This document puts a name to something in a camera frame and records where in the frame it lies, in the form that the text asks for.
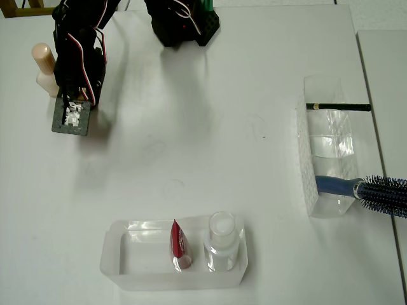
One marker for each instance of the black wrist camera board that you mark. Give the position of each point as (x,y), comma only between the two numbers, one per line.
(58,120)

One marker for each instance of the clear bottle white cap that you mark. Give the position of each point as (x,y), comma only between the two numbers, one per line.
(221,235)

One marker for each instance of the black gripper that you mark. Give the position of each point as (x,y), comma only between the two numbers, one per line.
(96,90)

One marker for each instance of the black eyeliner pencil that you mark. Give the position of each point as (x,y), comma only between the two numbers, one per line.
(343,107)

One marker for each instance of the blue round hairbrush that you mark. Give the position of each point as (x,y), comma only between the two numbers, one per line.
(337,185)

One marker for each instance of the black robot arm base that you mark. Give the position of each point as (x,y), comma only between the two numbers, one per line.
(178,31)

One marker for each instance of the pink bottle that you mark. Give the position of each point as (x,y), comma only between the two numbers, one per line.
(43,57)

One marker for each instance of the wooden chair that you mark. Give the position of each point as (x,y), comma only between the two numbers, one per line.
(31,12)

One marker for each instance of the clear acrylic organizer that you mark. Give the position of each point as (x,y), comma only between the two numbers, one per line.
(304,165)

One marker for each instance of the red cream tube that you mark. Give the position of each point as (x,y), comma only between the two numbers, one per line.
(176,241)

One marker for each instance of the translucent white plastic bin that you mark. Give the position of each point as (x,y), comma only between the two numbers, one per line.
(178,281)

